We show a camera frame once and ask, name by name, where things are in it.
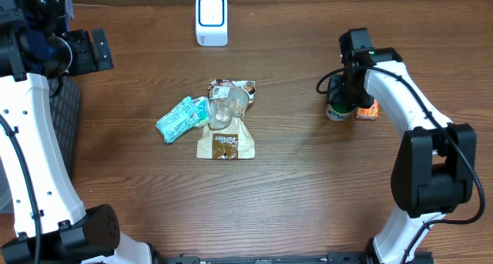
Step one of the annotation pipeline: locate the green lid seasoning jar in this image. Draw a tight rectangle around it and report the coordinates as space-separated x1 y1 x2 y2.
325 103 354 122

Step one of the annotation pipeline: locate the orange tissue pack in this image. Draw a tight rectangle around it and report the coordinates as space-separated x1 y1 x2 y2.
355 99 379 121

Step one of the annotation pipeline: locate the light green wet wipes pack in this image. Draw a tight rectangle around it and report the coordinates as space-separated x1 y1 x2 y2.
156 96 200 143

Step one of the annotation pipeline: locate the teal white tissue pack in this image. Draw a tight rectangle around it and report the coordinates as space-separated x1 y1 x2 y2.
193 96 212 128

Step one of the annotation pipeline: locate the brown white snack pouch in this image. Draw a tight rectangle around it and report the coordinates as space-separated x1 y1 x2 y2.
196 79 257 160

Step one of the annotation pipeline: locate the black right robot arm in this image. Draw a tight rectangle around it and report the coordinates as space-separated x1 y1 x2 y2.
322 28 485 264

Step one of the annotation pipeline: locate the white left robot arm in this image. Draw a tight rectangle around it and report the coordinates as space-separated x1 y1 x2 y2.
1 0 159 263

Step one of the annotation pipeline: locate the white barcode scanner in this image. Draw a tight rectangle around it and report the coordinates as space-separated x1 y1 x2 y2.
195 0 229 47

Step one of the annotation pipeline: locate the grey plastic mesh basket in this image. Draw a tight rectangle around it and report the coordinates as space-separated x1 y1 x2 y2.
1 76 81 214

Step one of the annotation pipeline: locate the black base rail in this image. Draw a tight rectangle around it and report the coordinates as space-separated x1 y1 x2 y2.
153 250 435 264

